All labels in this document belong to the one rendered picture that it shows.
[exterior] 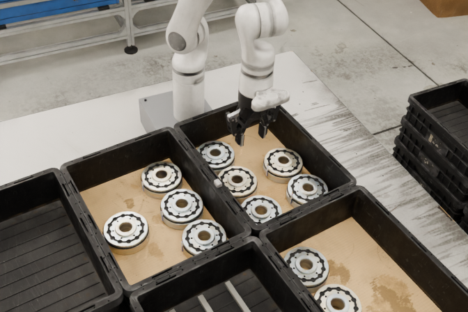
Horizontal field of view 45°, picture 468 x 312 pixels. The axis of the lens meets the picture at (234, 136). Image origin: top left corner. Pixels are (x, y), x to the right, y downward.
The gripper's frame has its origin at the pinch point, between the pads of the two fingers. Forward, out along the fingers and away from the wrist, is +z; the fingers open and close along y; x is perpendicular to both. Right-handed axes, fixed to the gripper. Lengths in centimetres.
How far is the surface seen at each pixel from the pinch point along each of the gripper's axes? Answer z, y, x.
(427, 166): 61, -90, -9
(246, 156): 17.3, -5.5, -9.1
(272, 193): 17.4, -4.4, 5.4
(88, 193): 17.4, 36.4, -16.3
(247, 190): 14.2, 2.4, 3.9
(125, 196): 17.4, 28.8, -11.3
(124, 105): 30, 11, -59
